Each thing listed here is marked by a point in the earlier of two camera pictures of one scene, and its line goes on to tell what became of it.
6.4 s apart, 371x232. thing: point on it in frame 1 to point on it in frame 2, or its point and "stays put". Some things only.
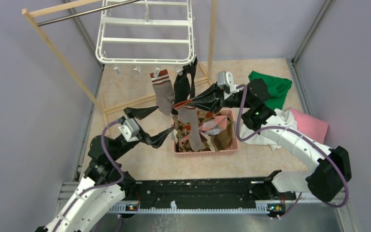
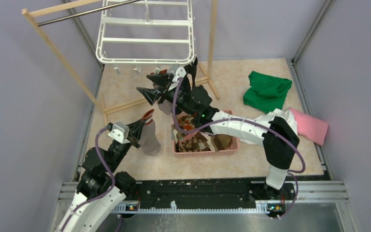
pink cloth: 311,127 stays put
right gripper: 210,100 to 161,81
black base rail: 217,191 stays put
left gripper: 156,140 to 136,128
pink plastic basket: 212,153 stays put
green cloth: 278,88 stays put
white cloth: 284,115 stays put
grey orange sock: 187,113 to 151,146
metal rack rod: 54,20 stays put
